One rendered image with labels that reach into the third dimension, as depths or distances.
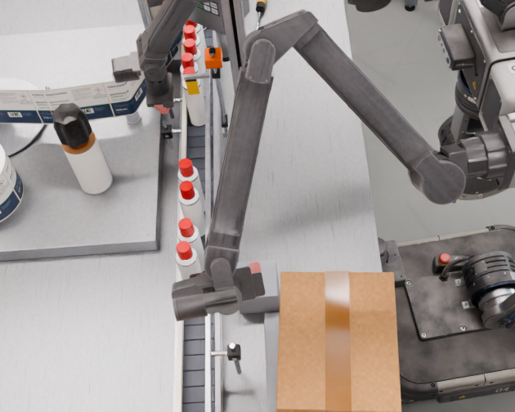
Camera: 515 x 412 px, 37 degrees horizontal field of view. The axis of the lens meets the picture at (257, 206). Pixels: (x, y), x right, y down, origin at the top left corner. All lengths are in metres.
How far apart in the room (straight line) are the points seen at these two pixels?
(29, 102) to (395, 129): 1.18
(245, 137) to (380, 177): 1.87
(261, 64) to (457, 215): 1.92
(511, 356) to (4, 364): 1.52
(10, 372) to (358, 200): 0.99
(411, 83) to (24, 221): 1.93
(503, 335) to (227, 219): 1.44
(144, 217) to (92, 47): 0.66
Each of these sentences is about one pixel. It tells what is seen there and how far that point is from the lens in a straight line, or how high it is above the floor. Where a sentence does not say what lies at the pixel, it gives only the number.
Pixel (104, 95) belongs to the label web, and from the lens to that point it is 2.15.
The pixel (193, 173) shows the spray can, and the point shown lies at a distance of 1.89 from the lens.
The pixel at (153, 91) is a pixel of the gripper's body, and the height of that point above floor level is 1.14.
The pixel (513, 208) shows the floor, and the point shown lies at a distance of 3.13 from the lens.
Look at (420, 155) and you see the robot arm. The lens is 1.34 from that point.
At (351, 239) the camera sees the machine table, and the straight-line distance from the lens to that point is 2.01.
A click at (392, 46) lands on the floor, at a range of 3.60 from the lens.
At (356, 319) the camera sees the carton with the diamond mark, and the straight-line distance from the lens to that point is 1.59.
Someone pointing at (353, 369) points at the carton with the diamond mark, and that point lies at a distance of 1.55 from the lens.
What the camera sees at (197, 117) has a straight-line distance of 2.15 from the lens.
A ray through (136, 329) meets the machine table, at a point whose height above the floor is 0.83.
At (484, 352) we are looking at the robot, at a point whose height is 0.24.
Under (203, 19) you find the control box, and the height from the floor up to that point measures 1.32.
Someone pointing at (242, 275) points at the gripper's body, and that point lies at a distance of 1.49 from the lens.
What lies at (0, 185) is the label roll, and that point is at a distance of 2.08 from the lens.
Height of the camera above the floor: 2.57
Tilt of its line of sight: 57 degrees down
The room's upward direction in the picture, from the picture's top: 8 degrees counter-clockwise
